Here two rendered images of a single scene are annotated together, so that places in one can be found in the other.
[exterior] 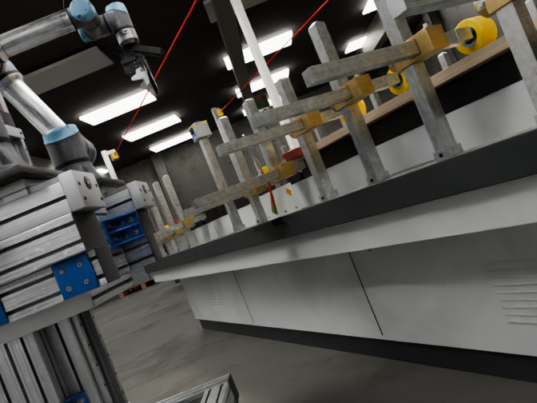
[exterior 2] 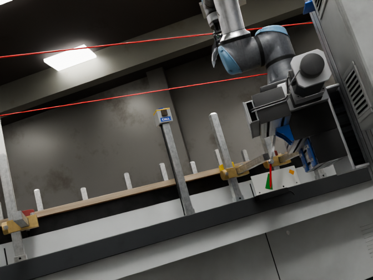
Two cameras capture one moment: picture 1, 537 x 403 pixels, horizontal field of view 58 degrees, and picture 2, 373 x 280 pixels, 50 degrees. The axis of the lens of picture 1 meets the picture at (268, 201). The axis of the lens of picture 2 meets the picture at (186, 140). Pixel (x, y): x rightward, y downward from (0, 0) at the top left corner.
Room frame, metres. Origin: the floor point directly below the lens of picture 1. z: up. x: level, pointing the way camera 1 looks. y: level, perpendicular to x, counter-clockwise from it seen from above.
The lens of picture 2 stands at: (1.88, 2.04, 0.65)
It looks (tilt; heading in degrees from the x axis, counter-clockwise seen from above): 12 degrees up; 277
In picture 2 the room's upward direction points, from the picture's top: 16 degrees counter-clockwise
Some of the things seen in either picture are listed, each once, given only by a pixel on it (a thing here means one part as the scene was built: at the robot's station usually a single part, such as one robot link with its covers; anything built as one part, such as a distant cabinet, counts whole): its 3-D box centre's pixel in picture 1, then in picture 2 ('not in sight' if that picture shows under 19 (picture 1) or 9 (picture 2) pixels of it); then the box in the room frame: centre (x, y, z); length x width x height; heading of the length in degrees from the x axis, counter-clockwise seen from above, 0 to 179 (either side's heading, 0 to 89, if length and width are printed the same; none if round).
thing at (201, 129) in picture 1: (200, 132); (163, 118); (2.20, 0.17, 1.18); 0.07 x 0.07 x 0.08; 27
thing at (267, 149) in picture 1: (272, 161); (269, 152); (1.75, -0.07, 0.90); 0.04 x 0.04 x 0.48; 27
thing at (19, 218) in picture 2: (171, 229); (23, 221); (2.78, 0.57, 0.84); 0.44 x 0.03 x 0.04; 117
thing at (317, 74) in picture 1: (400, 51); not in sight; (1.02, -0.38, 0.95); 0.50 x 0.04 x 0.04; 117
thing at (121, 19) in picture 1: (119, 19); (211, 5); (1.81, 0.26, 1.61); 0.09 x 0.08 x 0.11; 96
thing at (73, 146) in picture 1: (65, 145); (273, 45); (1.65, 0.57, 1.20); 0.13 x 0.12 x 0.14; 6
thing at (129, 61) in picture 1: (133, 59); (220, 34); (1.81, 0.27, 1.46); 0.09 x 0.08 x 0.12; 89
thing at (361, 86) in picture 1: (350, 93); not in sight; (1.28, -0.31, 0.94); 0.14 x 0.06 x 0.05; 27
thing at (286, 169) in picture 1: (280, 173); (276, 161); (1.73, -0.08, 0.84); 0.14 x 0.06 x 0.05; 27
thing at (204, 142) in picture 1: (221, 184); (176, 168); (2.20, 0.17, 0.92); 0.05 x 0.05 x 0.45; 27
